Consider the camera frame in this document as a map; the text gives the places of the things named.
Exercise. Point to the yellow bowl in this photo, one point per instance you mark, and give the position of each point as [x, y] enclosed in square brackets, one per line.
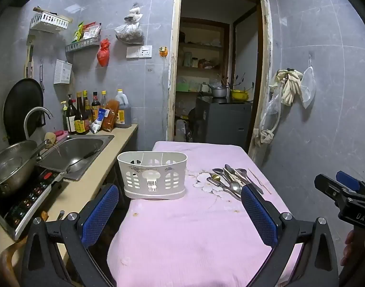
[239, 95]

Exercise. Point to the wooden rolling pin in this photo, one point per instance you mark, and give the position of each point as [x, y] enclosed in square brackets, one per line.
[39, 9]

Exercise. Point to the wooden shelf unit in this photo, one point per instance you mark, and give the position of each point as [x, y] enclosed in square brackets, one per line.
[200, 46]

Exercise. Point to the wooden chopstick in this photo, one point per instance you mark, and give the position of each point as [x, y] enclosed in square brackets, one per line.
[259, 181]

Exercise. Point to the cooking oil jug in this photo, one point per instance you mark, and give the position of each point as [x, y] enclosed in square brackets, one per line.
[122, 113]

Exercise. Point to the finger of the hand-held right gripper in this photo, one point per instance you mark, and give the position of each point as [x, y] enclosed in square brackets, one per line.
[327, 185]
[346, 181]

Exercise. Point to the white wall basket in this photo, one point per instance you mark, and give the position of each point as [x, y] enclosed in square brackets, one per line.
[51, 22]

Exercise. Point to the metal faucet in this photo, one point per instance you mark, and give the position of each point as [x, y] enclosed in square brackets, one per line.
[30, 116]

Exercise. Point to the red plastic bag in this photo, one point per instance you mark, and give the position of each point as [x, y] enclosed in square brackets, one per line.
[104, 53]

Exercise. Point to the dark pump sauce bottle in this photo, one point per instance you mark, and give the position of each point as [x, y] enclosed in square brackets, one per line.
[71, 119]

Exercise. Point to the orange wall hook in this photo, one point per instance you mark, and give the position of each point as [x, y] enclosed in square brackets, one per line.
[162, 53]

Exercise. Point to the white wall switch socket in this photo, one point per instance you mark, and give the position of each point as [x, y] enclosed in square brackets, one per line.
[139, 51]

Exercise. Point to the metal cooking pot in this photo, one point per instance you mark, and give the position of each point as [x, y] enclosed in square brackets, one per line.
[219, 92]

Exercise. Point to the clear plastic bag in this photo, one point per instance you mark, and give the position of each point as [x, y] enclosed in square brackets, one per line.
[274, 104]

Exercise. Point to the wooden hanging utensil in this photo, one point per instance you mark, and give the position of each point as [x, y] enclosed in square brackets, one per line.
[29, 56]

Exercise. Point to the beige kitchen counter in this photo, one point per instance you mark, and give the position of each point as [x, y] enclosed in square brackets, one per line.
[90, 191]

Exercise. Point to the steel basin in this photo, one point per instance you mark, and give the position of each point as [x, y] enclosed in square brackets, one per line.
[12, 167]

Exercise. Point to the loofah sponge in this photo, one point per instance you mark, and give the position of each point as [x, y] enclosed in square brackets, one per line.
[50, 138]

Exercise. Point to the dark sauce bottle red label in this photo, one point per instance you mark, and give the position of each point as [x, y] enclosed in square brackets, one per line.
[81, 122]

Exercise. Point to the stainless steel sink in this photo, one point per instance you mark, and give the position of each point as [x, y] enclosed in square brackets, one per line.
[75, 152]

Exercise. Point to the white wall box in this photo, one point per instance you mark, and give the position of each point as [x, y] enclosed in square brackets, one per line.
[63, 71]

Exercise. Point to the grey fridge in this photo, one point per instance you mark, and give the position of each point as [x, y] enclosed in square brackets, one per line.
[224, 122]

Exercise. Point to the dish soap pump bottle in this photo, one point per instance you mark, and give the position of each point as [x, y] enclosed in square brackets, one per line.
[64, 119]

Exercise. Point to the white plastic utensil holder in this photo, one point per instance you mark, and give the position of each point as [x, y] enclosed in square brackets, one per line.
[152, 167]

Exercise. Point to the red seasoning packets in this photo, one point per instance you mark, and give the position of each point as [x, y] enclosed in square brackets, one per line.
[91, 31]

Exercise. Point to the dark cap sauce bottle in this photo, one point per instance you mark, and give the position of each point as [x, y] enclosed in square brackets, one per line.
[96, 104]

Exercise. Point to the metal hanging spatula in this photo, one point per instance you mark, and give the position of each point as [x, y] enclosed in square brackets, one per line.
[41, 74]

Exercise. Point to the pink sponge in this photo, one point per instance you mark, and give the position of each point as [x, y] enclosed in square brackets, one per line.
[60, 134]

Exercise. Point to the clear bottle yellow cap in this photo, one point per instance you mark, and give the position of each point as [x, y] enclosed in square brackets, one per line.
[103, 98]

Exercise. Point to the black wok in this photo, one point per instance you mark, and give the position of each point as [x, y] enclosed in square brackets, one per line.
[21, 107]

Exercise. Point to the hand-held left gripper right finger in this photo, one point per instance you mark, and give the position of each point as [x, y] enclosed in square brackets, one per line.
[258, 215]

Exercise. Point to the bunch of metal cutlery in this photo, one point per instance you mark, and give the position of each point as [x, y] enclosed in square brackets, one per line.
[230, 182]

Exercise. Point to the green yellow snack packet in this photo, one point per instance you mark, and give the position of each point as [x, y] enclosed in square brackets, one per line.
[78, 31]

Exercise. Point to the white plastic jug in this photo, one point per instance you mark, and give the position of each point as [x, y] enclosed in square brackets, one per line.
[181, 130]

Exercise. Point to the clear bag of dried goods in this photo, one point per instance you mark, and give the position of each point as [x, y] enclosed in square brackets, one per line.
[130, 31]

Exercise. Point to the blue white packet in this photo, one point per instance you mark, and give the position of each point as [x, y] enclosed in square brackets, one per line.
[97, 124]

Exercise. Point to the cream rubber gloves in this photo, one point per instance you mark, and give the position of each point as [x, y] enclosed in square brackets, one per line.
[291, 89]

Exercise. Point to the yellow cap sauce bottle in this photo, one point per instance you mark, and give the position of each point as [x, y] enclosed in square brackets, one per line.
[87, 104]

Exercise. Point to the wooden chair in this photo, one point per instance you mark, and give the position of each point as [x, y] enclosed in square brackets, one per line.
[6, 260]

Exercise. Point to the grey wall shelf rack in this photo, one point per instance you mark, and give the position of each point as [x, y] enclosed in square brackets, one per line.
[81, 45]

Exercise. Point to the orange seasoning packet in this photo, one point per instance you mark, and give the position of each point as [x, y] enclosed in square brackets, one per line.
[109, 116]

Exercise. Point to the green jar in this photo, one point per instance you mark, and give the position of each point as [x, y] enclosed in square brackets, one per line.
[188, 59]

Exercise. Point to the worn door frame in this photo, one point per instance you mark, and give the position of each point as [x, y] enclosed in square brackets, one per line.
[172, 65]

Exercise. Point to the person's right hand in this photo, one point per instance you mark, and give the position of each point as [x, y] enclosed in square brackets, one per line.
[349, 245]

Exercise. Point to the pink floral tablecloth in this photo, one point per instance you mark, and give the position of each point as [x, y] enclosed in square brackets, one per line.
[185, 230]

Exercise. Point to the green box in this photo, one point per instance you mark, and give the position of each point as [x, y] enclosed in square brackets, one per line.
[182, 87]

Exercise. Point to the black induction cooker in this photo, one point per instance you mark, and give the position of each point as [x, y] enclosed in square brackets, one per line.
[27, 203]

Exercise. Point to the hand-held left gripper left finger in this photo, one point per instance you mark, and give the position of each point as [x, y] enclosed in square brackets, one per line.
[102, 212]

